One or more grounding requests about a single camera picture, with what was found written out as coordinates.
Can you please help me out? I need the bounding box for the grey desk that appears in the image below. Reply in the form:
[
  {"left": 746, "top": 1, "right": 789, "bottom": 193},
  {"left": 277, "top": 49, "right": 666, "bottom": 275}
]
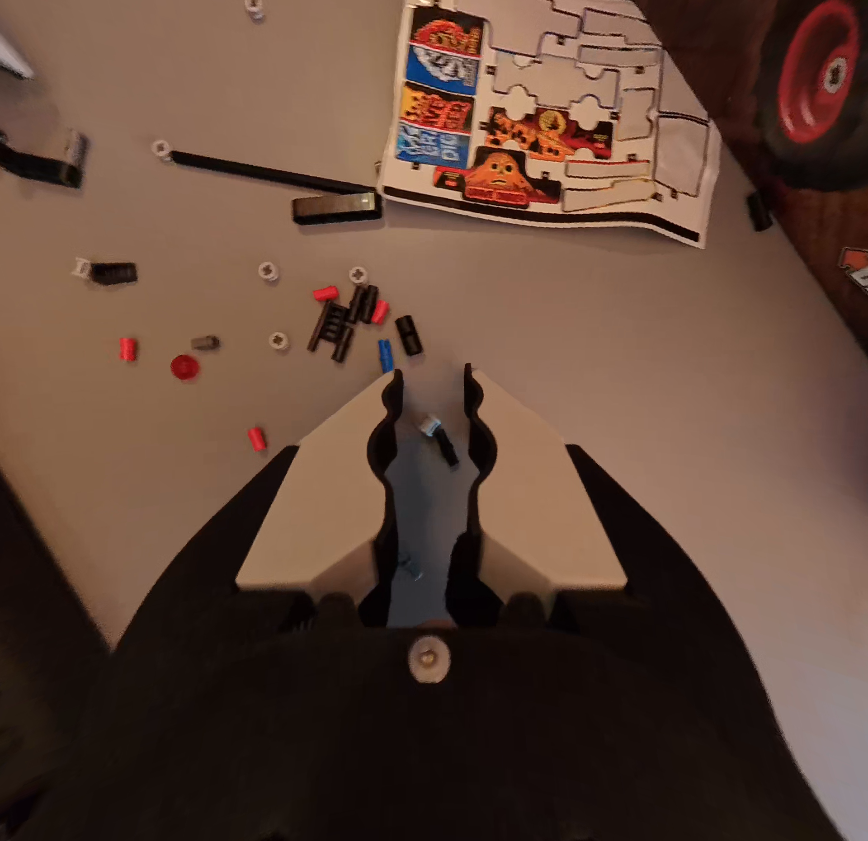
[{"left": 0, "top": 0, "right": 868, "bottom": 841}]

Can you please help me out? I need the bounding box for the long black axle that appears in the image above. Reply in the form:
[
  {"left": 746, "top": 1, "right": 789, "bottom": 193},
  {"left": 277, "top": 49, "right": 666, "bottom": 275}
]
[{"left": 170, "top": 151, "right": 377, "bottom": 197}]

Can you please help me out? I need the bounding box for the black beam with white end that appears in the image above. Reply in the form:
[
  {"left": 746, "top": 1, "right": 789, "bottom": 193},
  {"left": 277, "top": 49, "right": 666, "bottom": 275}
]
[{"left": 73, "top": 258, "right": 138, "bottom": 286}]

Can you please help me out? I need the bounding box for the black ladder frame piece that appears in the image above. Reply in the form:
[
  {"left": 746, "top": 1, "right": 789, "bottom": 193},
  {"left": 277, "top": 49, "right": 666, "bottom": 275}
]
[{"left": 307, "top": 301, "right": 357, "bottom": 364}]

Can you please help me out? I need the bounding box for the black angled beam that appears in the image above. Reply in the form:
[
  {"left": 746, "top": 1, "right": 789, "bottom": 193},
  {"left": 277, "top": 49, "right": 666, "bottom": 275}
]
[{"left": 0, "top": 128, "right": 90, "bottom": 190}]

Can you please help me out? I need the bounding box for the printed toy box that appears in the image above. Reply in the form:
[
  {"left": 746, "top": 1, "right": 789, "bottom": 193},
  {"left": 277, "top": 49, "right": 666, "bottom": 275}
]
[{"left": 613, "top": 0, "right": 868, "bottom": 354}]

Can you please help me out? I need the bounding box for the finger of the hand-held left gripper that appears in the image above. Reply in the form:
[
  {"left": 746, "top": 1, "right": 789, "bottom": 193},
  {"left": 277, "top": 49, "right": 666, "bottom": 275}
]
[{"left": 0, "top": 33, "right": 35, "bottom": 80}]

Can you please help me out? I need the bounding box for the sticker sheet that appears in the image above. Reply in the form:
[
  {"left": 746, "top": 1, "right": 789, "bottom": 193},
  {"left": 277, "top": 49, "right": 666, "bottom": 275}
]
[{"left": 376, "top": 0, "right": 723, "bottom": 249}]

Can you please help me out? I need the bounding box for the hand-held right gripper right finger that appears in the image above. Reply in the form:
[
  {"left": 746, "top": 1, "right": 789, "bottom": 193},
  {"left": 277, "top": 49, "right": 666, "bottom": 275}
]
[{"left": 445, "top": 363, "right": 629, "bottom": 628}]

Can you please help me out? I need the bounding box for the black pin with white bushing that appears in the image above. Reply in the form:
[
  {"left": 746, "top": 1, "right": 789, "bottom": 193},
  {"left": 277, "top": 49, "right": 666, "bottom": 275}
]
[{"left": 418, "top": 414, "right": 461, "bottom": 469}]

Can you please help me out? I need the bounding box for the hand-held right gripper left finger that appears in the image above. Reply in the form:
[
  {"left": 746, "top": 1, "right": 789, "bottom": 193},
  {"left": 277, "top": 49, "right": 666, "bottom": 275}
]
[{"left": 234, "top": 368, "right": 405, "bottom": 628}]

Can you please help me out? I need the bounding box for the short black beam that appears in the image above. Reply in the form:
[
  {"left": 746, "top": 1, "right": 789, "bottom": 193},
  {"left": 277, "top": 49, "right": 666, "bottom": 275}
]
[{"left": 292, "top": 192, "right": 384, "bottom": 226}]

